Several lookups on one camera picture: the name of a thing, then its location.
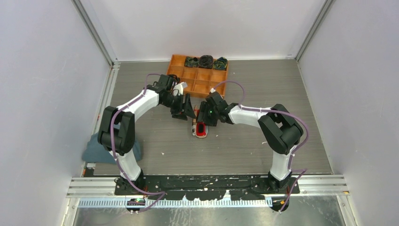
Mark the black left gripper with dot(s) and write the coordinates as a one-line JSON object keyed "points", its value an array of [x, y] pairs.
{"points": [[177, 113]]}

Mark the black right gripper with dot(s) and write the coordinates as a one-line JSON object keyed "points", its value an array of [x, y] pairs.
{"points": [[204, 108]]}

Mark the red sunglasses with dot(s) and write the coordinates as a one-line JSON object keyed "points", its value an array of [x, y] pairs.
{"points": [[201, 128]]}

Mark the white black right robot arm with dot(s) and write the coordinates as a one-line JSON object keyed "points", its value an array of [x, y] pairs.
{"points": [[281, 129]]}

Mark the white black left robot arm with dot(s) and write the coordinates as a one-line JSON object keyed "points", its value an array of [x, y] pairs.
{"points": [[117, 131]]}

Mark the orange wooden divided tray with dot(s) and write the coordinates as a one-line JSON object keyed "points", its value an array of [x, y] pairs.
{"points": [[199, 81]]}

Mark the rolled dark green tie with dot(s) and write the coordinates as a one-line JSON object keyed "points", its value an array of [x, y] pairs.
{"points": [[191, 62]]}

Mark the rolled black brown tie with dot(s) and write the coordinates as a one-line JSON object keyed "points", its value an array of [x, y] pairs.
{"points": [[205, 62]]}

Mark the rolled green patterned tie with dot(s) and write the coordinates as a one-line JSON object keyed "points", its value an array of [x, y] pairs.
{"points": [[220, 64]]}

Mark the dark blue-grey cloth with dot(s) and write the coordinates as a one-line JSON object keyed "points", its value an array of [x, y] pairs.
{"points": [[95, 152]]}

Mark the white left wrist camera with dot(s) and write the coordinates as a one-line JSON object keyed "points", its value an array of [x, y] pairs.
{"points": [[179, 89]]}

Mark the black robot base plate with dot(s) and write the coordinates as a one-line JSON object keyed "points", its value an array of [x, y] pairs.
{"points": [[213, 187]]}

